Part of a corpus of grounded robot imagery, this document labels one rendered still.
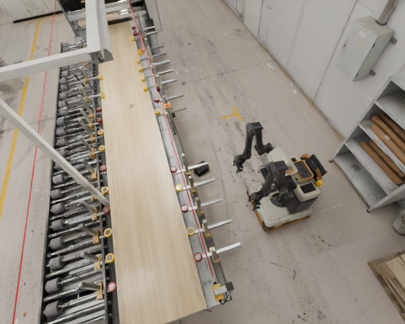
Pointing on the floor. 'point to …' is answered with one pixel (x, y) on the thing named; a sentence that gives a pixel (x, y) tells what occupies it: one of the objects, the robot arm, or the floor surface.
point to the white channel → (78, 55)
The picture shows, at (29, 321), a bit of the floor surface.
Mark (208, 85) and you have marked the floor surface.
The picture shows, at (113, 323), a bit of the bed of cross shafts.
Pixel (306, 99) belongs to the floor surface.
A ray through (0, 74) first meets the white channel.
